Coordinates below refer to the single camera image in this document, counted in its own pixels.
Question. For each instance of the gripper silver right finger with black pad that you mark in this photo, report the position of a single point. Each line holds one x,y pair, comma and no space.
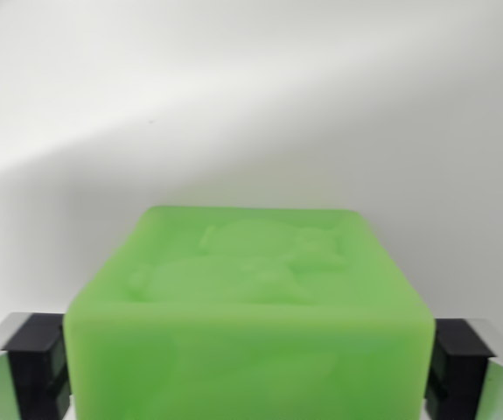
474,372

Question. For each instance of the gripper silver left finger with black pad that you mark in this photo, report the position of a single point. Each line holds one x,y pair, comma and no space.
23,367

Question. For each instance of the green cube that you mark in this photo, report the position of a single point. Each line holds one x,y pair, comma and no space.
251,315

